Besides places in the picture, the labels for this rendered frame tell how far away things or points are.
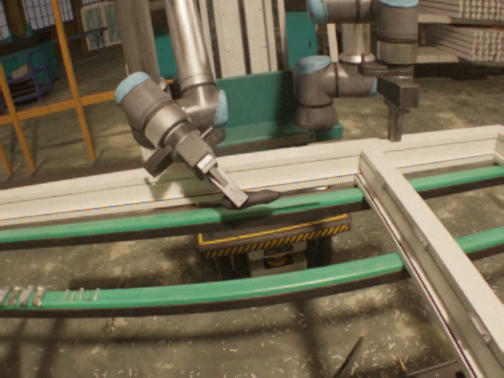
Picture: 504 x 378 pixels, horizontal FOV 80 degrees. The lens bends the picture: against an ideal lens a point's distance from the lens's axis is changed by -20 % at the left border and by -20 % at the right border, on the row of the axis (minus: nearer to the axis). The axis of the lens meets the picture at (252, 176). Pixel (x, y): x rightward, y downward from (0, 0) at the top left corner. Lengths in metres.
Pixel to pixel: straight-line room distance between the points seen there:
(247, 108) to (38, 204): 0.95
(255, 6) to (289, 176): 0.91
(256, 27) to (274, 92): 0.29
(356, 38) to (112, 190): 1.00
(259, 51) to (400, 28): 0.91
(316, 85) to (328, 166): 0.64
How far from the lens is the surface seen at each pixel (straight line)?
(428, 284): 0.59
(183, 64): 0.90
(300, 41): 4.38
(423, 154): 0.92
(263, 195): 0.68
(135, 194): 0.84
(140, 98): 0.73
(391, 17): 0.77
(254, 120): 1.56
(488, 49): 4.96
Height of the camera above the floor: 1.30
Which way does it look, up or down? 30 degrees down
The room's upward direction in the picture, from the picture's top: 7 degrees counter-clockwise
